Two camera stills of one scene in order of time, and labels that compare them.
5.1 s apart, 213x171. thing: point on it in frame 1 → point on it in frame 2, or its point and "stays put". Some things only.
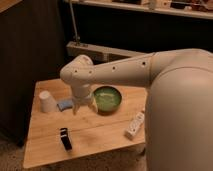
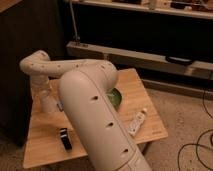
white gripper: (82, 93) → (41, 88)
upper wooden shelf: (197, 9) stays put
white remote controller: (134, 125) stays put
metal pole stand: (77, 42) stays put
